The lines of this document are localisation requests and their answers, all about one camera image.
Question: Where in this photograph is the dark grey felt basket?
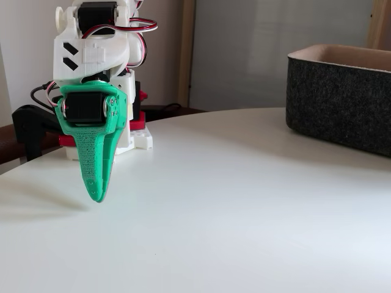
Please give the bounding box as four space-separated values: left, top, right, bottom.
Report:
286 43 391 159

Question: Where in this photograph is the black and red clamp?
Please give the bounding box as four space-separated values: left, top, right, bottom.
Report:
131 81 148 131
11 105 77 162

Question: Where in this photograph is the black USB cable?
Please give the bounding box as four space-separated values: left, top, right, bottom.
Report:
29 82 60 111

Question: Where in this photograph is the thin black cable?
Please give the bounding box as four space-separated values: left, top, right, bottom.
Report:
163 103 184 115

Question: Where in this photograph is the beige wooden door frame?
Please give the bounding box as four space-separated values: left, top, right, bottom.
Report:
176 0 196 108

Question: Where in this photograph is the light wooden post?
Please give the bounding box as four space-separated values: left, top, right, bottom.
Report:
365 0 391 51

